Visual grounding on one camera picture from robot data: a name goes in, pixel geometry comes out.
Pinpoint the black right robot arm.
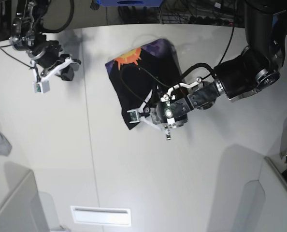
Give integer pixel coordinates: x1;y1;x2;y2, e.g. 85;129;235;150
9;0;81;82

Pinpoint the black T-shirt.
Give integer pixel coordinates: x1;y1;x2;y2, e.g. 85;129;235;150
105;38;182;130

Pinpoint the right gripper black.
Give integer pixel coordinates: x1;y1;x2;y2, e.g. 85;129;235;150
29;40;81;81

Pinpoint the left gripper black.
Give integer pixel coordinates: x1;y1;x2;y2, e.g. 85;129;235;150
143;95;201;141

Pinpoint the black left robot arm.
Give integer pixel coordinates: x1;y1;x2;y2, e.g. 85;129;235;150
145;0;287;139

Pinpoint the blue box at top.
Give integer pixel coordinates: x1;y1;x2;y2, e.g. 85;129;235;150
97;0;163;7

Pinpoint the white slotted panel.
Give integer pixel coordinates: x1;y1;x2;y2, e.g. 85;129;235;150
71;206;131;227

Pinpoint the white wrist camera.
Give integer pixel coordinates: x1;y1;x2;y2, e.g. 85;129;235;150
127;109;141;124
33;81;50;94

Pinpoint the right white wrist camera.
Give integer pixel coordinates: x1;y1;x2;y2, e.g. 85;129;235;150
33;81;50;94

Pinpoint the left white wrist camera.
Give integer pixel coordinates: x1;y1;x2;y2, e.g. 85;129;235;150
127;109;141;124

